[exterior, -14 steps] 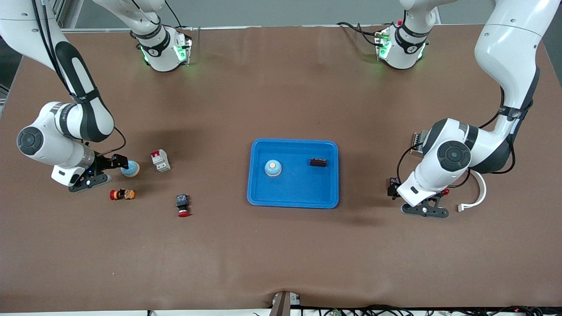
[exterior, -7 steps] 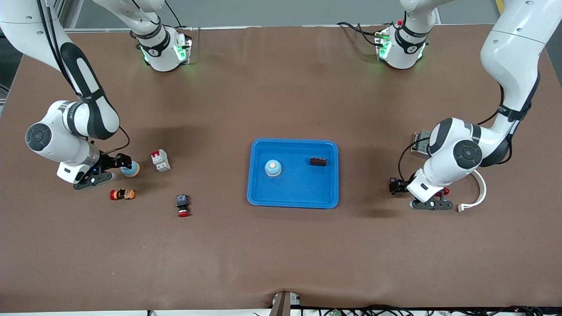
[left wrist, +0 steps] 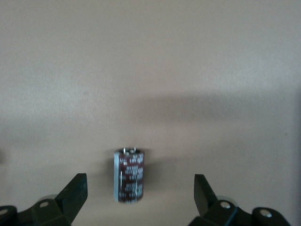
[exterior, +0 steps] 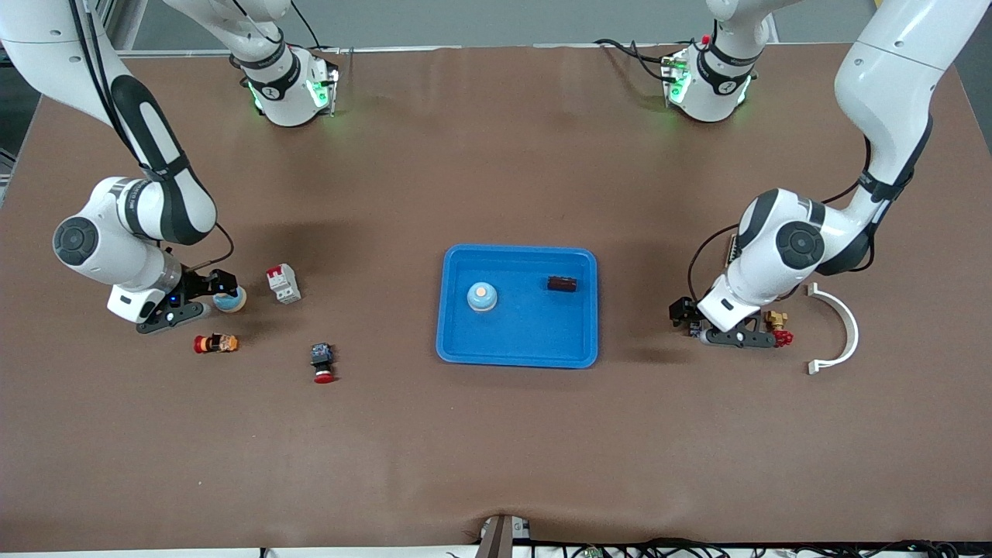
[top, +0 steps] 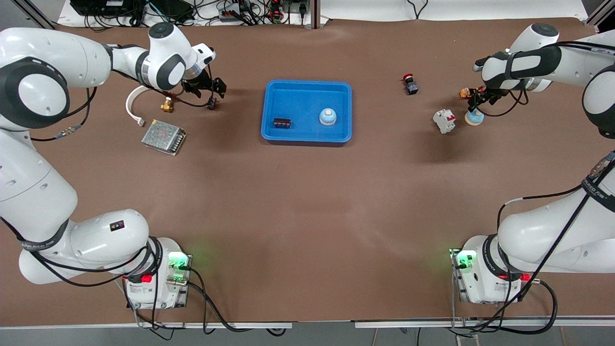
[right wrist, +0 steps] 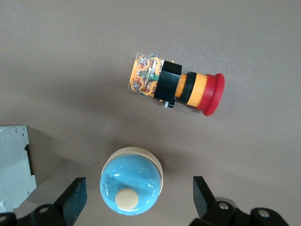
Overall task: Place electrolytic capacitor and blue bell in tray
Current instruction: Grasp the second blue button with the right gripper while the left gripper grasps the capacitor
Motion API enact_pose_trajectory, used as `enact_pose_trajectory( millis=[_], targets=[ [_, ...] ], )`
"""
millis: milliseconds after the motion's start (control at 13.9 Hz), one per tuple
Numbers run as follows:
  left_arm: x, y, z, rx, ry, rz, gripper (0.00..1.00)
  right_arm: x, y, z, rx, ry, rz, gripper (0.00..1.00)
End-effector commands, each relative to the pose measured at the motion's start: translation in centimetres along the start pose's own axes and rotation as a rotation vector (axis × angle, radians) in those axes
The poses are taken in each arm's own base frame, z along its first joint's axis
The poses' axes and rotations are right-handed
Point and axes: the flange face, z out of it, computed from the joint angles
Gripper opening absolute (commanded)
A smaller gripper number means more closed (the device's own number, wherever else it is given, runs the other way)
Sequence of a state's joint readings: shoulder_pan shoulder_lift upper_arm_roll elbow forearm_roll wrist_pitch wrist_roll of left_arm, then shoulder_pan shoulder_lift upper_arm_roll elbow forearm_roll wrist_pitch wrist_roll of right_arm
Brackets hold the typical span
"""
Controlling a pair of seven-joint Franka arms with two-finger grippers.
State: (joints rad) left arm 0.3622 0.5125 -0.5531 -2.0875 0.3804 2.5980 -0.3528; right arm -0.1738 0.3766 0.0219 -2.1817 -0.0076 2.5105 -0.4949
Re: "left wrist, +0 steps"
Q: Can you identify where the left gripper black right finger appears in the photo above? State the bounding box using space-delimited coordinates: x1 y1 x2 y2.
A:
188 173 290 226

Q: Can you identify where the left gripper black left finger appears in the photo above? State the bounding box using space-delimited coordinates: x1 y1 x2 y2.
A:
0 173 88 226

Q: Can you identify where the short dark electrolytic capacitor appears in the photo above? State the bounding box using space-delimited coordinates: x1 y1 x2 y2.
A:
113 147 145 204

